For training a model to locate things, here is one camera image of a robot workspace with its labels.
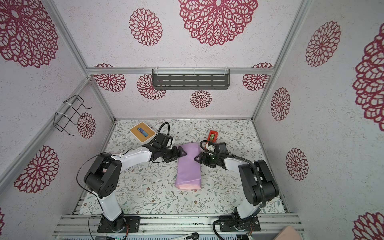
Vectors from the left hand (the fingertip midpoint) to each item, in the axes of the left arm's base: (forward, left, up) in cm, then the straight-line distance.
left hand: (182, 156), depth 91 cm
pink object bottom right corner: (-39, -51, -4) cm, 64 cm away
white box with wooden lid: (+18, +31, -2) cm, 36 cm away
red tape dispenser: (+17, -20, -1) cm, 26 cm away
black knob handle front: (-40, -7, -4) cm, 41 cm away
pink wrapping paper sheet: (-13, -4, +2) cm, 14 cm away
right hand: (-1, -10, -2) cm, 10 cm away
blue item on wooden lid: (+21, +29, -3) cm, 36 cm away
